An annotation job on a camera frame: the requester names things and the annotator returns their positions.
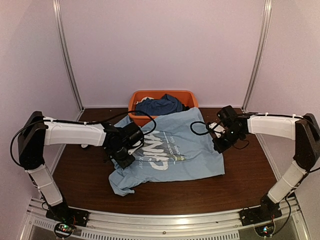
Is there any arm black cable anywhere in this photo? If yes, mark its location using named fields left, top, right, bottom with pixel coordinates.
left=188, top=120, right=213, bottom=137
left=84, top=110, right=158, bottom=148

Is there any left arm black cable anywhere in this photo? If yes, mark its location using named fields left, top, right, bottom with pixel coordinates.
left=84, top=110, right=158, bottom=148

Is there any aluminium corner post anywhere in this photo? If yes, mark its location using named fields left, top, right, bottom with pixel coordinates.
left=52, top=0, right=85, bottom=112
left=241, top=0, right=272, bottom=112

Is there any aluminium front rail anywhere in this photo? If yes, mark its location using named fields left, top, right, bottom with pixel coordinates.
left=18, top=197, right=311, bottom=240

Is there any right aluminium corner post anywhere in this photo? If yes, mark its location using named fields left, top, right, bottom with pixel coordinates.
left=241, top=0, right=272, bottom=112

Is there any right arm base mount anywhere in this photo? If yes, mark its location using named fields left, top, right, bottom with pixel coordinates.
left=238, top=206, right=282, bottom=226

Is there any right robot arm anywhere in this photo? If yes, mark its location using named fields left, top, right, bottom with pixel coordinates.
left=211, top=134, right=295, bottom=211

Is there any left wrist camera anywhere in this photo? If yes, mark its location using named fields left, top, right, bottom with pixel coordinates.
left=109, top=122, right=144, bottom=155

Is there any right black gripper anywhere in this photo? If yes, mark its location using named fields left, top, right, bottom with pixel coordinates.
left=212, top=127, right=243, bottom=154

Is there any left aluminium corner post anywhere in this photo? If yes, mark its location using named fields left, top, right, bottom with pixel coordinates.
left=52, top=0, right=85, bottom=112

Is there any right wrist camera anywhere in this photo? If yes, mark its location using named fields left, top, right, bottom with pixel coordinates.
left=207, top=105, right=237, bottom=138

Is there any dark blue garment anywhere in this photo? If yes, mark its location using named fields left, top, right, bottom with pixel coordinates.
left=135, top=94, right=188, bottom=116

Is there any orange plastic basin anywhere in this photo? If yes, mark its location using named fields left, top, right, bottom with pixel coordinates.
left=127, top=89, right=200, bottom=127

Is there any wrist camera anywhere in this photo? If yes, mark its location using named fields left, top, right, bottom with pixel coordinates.
left=207, top=105, right=237, bottom=138
left=109, top=122, right=144, bottom=155

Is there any black open brooch case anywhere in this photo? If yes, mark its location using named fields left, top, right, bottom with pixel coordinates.
left=80, top=144, right=89, bottom=149

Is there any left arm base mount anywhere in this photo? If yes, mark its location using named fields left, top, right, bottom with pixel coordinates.
left=45, top=203, right=89, bottom=227

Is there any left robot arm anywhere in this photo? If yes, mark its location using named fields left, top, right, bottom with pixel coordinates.
left=12, top=111, right=144, bottom=222

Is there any light blue printed t-shirt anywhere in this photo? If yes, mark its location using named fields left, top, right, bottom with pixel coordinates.
left=108, top=107, right=225, bottom=197

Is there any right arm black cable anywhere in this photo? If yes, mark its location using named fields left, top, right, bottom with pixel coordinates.
left=188, top=120, right=213, bottom=137

